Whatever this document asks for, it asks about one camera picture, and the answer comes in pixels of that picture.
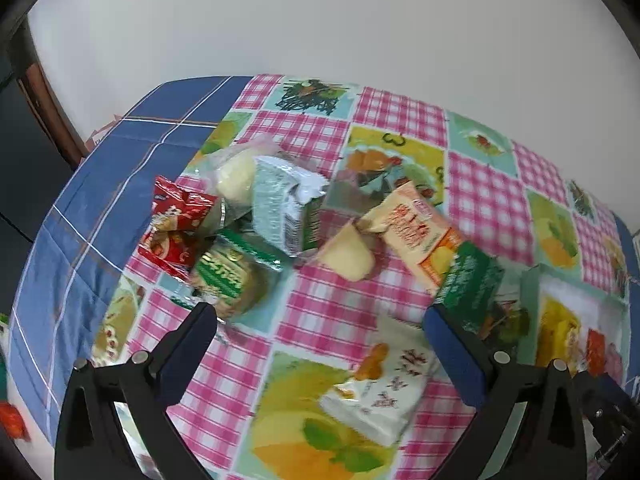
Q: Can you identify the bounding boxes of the dark green snack packet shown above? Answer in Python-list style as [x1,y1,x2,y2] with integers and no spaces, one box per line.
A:
[432,241,506,334]

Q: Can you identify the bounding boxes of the orange object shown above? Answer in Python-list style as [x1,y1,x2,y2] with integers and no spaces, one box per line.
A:
[0,401,28,442]

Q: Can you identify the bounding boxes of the yellow snack packet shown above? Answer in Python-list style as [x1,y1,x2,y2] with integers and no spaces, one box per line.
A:
[537,296,584,368]

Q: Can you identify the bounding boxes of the white rice cracker packet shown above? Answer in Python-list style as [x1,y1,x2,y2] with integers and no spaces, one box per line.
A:
[317,315,441,448]

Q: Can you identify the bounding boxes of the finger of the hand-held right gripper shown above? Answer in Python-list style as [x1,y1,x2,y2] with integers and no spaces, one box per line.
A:
[591,407,637,468]
[572,372,636,413]

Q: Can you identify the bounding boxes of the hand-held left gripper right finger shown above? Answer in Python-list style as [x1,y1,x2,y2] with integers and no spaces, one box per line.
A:
[422,304,589,480]

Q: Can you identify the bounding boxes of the brown wooden door frame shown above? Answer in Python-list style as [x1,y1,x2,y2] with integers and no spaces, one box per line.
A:
[12,35,89,169]

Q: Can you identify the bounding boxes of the pink checked tablecloth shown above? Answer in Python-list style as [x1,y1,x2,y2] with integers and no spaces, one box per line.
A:
[90,74,634,480]

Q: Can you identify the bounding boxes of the clear-wrapped pale bun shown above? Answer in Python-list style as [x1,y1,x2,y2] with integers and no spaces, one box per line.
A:
[200,142,281,211]

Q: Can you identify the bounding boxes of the teal cardboard box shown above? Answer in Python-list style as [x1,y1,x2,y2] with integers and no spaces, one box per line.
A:
[520,262,632,386]

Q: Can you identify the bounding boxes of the red gold-patterned snack packet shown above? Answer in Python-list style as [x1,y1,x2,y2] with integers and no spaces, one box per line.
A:
[582,327,609,376]

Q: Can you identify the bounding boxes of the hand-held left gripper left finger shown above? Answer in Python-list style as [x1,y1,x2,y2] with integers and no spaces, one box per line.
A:
[54,301,219,480]

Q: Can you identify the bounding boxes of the red picture snack packet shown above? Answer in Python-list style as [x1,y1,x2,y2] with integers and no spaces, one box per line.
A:
[137,176,221,281]

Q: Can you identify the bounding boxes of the pink paper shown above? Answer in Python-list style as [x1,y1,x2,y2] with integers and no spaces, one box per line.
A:
[85,115,121,149]

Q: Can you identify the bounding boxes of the green white cookie packet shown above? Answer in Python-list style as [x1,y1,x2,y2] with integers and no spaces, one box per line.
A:
[189,230,294,319]

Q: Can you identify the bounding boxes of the clear-wrapped round pastry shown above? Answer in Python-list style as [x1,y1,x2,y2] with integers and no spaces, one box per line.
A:
[300,217,377,283]

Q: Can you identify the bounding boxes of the cream and orange snack packet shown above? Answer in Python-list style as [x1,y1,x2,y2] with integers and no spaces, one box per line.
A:
[357,180,466,295]

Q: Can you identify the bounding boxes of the silver green snack packet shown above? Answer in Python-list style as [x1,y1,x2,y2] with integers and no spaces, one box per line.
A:
[250,155,331,259]

